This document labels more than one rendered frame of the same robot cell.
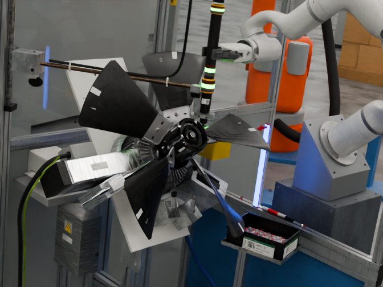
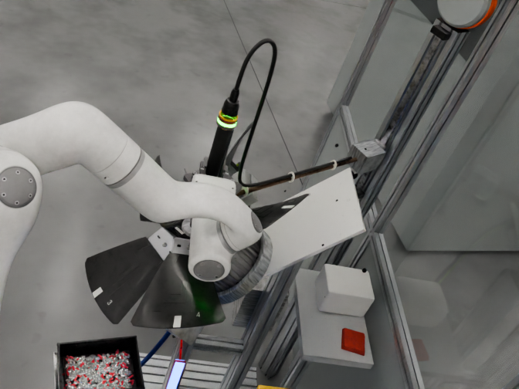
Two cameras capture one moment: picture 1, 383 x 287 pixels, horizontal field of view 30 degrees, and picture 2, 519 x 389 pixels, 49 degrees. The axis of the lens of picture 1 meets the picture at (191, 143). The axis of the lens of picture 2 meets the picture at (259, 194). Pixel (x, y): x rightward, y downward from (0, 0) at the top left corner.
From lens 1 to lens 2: 309 cm
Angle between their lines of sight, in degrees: 101
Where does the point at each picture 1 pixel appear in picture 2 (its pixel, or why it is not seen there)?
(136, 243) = not seen: hidden behind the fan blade
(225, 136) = (175, 268)
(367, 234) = not seen: outside the picture
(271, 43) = (198, 236)
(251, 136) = (163, 307)
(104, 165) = not seen: hidden behind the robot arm
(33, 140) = (383, 279)
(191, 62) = (264, 215)
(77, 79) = (329, 184)
